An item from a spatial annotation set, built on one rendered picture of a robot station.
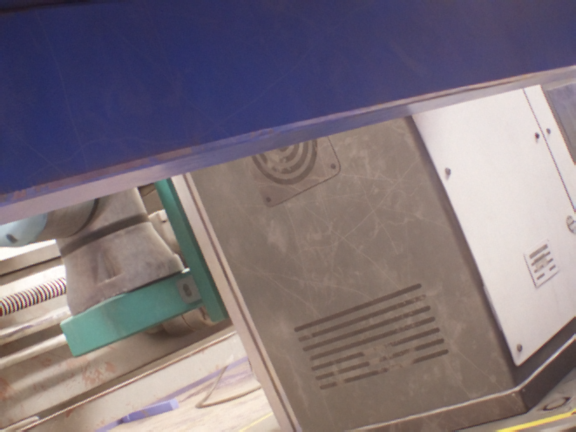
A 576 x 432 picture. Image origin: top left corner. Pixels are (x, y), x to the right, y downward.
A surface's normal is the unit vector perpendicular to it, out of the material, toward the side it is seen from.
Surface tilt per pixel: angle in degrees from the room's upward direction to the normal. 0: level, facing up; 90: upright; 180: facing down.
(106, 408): 90
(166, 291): 90
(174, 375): 90
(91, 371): 90
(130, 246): 70
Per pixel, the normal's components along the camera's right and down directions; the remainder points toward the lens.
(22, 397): 0.71, -0.34
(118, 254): 0.08, -0.45
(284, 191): -0.63, 0.24
